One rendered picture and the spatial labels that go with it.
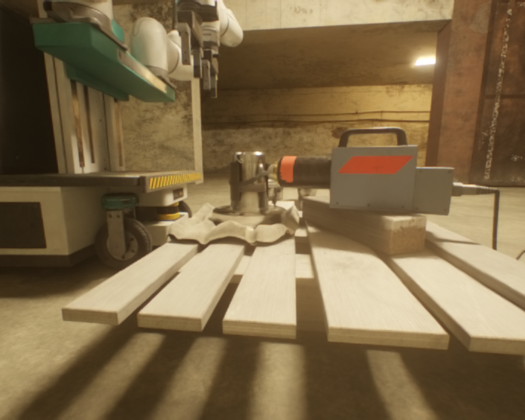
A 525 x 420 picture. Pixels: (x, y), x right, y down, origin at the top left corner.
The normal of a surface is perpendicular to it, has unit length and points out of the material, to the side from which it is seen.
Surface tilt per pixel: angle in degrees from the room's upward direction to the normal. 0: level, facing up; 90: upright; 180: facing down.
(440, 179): 90
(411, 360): 0
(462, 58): 90
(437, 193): 90
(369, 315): 0
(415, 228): 90
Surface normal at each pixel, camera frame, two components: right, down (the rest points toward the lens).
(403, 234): 0.31, 0.16
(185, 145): -0.11, 0.17
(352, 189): -0.42, 0.15
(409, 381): 0.00, -0.99
